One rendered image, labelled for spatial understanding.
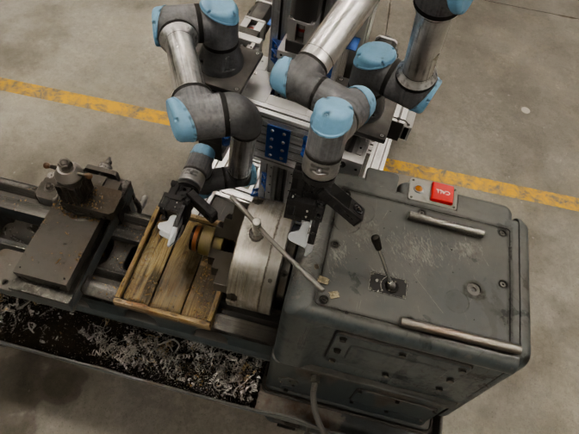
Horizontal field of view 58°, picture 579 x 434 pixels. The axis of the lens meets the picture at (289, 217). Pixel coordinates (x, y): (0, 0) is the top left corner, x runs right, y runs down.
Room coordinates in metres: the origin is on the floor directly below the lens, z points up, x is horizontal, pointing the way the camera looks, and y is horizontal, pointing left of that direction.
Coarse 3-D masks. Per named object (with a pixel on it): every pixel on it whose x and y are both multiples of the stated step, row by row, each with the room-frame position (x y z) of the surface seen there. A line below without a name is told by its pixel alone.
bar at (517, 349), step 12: (408, 324) 0.49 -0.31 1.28; (420, 324) 0.49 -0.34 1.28; (432, 324) 0.50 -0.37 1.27; (444, 336) 0.47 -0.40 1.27; (456, 336) 0.48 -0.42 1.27; (468, 336) 0.48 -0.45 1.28; (480, 336) 0.49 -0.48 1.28; (492, 348) 0.47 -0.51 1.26; (504, 348) 0.47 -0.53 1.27; (516, 348) 0.47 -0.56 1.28
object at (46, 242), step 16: (96, 176) 0.95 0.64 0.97; (112, 176) 0.96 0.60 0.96; (48, 224) 0.74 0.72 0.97; (64, 224) 0.75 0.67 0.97; (80, 224) 0.76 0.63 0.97; (96, 224) 0.77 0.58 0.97; (32, 240) 0.68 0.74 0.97; (48, 240) 0.69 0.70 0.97; (64, 240) 0.70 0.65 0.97; (80, 240) 0.71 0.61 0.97; (32, 256) 0.63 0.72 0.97; (48, 256) 0.64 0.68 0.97; (64, 256) 0.65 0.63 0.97; (16, 272) 0.57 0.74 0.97; (32, 272) 0.58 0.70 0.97; (48, 272) 0.59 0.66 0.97; (64, 272) 0.60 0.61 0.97; (64, 288) 0.56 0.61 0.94
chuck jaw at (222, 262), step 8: (208, 256) 0.66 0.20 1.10; (216, 256) 0.66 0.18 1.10; (224, 256) 0.67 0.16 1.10; (232, 256) 0.67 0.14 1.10; (216, 264) 0.64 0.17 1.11; (224, 264) 0.64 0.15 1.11; (216, 272) 0.62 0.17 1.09; (224, 272) 0.62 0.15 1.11; (216, 280) 0.59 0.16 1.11; (224, 280) 0.59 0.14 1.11; (216, 288) 0.58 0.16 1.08; (224, 288) 0.58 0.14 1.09; (232, 296) 0.56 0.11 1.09
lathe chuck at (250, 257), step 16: (256, 208) 0.76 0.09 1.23; (272, 208) 0.77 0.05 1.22; (272, 224) 0.71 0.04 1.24; (240, 240) 0.65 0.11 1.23; (256, 240) 0.66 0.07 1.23; (240, 256) 0.62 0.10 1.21; (256, 256) 0.62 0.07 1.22; (240, 272) 0.59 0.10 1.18; (256, 272) 0.59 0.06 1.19; (240, 288) 0.56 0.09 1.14; (256, 288) 0.56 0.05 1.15; (240, 304) 0.55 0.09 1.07; (256, 304) 0.54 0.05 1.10
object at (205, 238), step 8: (192, 232) 0.71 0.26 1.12; (200, 232) 0.72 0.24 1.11; (208, 232) 0.72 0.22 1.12; (192, 240) 0.69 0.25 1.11; (200, 240) 0.70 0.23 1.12; (208, 240) 0.70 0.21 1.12; (216, 240) 0.71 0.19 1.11; (224, 240) 0.73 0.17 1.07; (192, 248) 0.68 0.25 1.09; (200, 248) 0.68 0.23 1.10; (208, 248) 0.68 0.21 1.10; (216, 248) 0.69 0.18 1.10; (224, 248) 0.72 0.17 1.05
